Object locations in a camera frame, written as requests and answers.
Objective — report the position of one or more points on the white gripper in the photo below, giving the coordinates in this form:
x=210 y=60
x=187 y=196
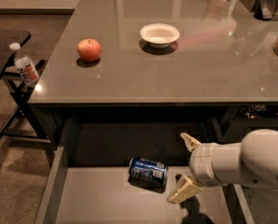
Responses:
x=201 y=162

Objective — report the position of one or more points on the blue pepsi can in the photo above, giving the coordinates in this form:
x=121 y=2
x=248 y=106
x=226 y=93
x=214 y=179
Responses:
x=150 y=171

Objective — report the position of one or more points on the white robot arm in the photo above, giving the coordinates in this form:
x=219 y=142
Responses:
x=251 y=163

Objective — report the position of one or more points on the dark lower drawer cabinet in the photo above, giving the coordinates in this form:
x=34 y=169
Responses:
x=240 y=120

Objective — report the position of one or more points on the open grey top drawer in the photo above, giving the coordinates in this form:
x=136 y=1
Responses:
x=90 y=183

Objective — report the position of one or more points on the white bowl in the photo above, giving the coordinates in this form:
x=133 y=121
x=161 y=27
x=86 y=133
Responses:
x=159 y=35

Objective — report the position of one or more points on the red apple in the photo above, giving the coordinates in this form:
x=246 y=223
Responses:
x=89 y=50

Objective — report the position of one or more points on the dark glass jar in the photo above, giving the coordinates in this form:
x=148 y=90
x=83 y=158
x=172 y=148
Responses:
x=265 y=10

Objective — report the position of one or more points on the clear plastic water bottle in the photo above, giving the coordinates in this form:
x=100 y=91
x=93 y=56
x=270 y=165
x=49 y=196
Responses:
x=24 y=65

